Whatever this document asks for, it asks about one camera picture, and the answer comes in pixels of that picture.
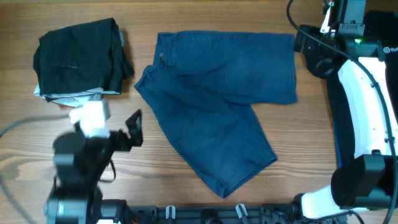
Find black folded garment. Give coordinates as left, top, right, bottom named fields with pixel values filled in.
left=32, top=18, right=134, bottom=95

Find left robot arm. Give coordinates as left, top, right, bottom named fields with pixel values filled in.
left=45, top=110, right=143, bottom=224

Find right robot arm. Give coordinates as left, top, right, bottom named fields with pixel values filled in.
left=287, top=1, right=397, bottom=223

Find blue denim shorts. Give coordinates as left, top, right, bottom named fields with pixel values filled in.
left=135, top=30, right=297, bottom=198

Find black polo shirt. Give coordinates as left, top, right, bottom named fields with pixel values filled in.
left=308, top=11, right=397, bottom=167

